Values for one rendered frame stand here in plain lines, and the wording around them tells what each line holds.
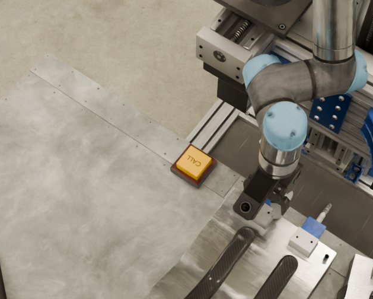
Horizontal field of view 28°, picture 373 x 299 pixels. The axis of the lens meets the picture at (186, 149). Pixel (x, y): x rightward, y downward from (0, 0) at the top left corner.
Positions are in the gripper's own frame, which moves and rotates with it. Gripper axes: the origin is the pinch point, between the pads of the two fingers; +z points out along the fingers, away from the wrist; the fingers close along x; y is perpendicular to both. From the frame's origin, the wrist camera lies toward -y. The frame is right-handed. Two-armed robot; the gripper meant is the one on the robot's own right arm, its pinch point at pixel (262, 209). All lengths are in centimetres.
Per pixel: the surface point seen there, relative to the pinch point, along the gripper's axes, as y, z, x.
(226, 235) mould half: -8.2, 2.7, 3.4
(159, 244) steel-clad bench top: -15.8, 11.4, 16.0
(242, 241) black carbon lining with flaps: -7.3, 3.2, -0.1
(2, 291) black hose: -45, 7, 35
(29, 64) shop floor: 35, 91, 121
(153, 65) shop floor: 63, 91, 82
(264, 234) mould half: -3.6, 2.4, -3.0
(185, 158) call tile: 3.6, 7.7, 22.8
